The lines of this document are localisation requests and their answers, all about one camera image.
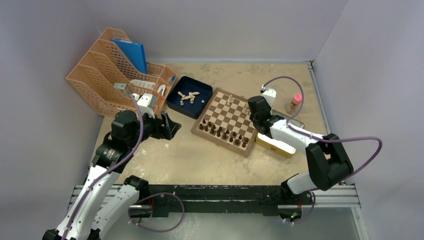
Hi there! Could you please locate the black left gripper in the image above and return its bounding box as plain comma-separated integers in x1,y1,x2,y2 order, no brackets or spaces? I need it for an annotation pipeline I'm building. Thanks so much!
127,108,180,148

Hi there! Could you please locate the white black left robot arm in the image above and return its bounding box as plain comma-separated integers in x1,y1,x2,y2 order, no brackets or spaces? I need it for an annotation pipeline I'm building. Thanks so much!
42,110,182,240

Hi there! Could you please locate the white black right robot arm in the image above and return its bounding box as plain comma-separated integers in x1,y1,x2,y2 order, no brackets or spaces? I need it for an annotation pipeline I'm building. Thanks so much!
247,96,354,204

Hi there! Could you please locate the wooden chess board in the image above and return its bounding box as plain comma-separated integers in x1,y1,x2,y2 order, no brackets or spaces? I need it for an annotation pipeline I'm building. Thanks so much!
191,88,258,158

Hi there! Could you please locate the light wooden tall piece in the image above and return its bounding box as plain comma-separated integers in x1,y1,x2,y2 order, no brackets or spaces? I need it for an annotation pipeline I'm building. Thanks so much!
226,95,234,106

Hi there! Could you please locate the gold metal tin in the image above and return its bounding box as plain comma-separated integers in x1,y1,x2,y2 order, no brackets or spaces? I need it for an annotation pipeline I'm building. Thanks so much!
255,109,305,159

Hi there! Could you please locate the dark blue tray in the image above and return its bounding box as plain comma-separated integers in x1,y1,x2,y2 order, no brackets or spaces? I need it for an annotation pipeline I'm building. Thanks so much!
166,76,213,119

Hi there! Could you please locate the pink capped small bottle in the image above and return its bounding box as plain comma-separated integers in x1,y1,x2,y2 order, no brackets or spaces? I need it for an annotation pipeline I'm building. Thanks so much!
286,93,303,115

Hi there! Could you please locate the white stapler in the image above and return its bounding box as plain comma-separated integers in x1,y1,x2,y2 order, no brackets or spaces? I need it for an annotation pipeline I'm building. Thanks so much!
156,84,167,96

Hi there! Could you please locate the white paper pack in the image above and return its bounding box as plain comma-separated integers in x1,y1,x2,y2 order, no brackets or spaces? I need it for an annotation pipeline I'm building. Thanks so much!
130,79,156,89

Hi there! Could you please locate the grey box red label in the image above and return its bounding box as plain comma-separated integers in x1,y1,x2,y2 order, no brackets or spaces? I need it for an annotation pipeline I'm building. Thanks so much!
113,82,131,97

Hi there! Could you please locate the peach plastic file organizer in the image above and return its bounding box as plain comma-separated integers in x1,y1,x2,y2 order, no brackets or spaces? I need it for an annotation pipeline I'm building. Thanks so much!
66,27,177,116

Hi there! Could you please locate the blue folder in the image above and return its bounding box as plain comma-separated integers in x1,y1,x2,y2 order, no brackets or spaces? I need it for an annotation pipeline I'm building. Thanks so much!
111,38,148,74

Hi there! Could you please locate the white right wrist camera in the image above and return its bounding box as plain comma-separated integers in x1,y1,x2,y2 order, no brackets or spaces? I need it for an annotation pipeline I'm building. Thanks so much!
260,86,277,107

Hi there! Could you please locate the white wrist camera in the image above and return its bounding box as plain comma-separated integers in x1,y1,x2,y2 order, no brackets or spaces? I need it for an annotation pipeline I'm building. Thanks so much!
136,93,158,118
260,86,277,107

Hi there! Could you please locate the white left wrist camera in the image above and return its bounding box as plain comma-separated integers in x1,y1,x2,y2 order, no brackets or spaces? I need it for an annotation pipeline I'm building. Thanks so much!
136,93,158,118

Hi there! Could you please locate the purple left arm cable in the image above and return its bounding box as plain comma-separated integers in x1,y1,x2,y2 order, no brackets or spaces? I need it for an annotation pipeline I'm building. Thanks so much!
61,94,145,240

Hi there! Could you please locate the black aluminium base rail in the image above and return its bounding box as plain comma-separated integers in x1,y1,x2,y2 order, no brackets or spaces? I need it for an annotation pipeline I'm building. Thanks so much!
67,184,361,220

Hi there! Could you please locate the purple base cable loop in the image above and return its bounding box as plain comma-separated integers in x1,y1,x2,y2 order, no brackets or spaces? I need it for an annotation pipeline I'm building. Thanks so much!
127,191,185,233

